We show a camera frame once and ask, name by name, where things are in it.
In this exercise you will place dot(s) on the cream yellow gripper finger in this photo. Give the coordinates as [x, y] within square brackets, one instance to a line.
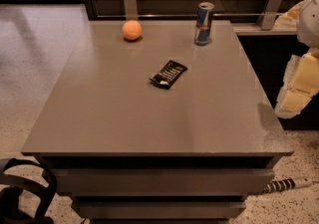
[300, 84]

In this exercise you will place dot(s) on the orange fruit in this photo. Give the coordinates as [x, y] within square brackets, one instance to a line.
[132, 30]

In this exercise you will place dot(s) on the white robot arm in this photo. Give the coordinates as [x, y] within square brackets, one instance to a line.
[307, 24]

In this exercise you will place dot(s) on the blue silver energy drink can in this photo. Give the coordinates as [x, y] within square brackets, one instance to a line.
[203, 23]

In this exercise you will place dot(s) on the black snack wrapper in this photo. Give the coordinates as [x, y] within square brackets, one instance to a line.
[168, 75]

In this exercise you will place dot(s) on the grey drawer cabinet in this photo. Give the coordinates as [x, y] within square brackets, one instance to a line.
[128, 152]

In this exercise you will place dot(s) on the right metal bracket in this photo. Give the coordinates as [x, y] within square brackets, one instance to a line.
[267, 18]

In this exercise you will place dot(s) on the metal bracket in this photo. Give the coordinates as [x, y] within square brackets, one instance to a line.
[267, 18]
[131, 9]

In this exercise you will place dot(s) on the left metal bracket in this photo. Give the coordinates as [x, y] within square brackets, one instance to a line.
[131, 9]

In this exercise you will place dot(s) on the black bag with strap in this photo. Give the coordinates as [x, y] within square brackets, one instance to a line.
[15, 185]

